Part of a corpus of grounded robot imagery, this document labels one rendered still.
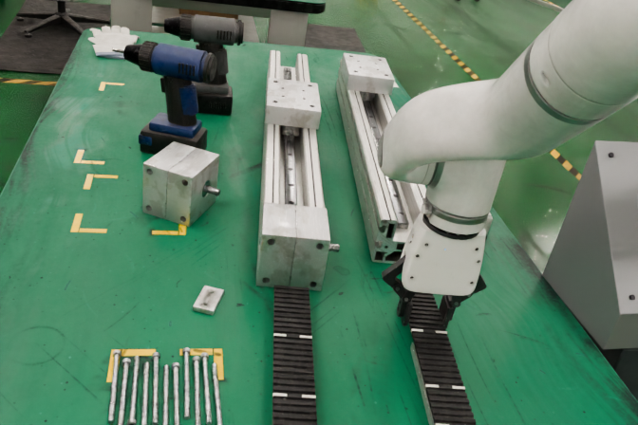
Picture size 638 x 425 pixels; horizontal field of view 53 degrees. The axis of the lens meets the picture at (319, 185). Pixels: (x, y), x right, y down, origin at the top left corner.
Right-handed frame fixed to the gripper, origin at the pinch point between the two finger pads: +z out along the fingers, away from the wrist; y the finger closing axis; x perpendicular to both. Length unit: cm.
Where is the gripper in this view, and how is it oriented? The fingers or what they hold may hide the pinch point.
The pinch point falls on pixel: (424, 311)
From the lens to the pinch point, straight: 93.9
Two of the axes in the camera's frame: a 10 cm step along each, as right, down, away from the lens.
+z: -1.5, 8.6, 4.8
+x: -0.5, -4.9, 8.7
